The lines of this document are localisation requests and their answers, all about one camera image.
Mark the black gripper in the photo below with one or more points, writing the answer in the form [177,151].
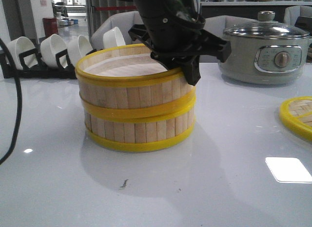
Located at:
[174,32]

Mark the bamboo steamer drawer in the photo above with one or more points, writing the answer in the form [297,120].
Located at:
[131,97]
[142,135]

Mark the woven bamboo steamer lid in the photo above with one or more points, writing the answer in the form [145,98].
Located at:
[296,116]

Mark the grey electric cooking pot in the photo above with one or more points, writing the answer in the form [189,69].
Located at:
[265,61]

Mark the dark counter cabinet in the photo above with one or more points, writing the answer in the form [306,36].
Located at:
[248,9]

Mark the white bowl far right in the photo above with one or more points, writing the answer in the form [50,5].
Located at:
[113,38]

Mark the white bowl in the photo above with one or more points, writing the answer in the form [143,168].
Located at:
[18,46]
[78,48]
[49,47]
[113,38]

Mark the glass pot lid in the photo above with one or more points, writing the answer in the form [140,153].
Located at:
[266,28]

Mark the grey chair far right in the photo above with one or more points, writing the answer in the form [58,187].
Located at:
[299,16]

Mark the red bin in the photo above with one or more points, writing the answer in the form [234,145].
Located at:
[50,26]

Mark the black bowl rack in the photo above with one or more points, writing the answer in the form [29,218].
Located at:
[63,70]

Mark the white bowl far left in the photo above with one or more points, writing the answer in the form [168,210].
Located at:
[18,46]

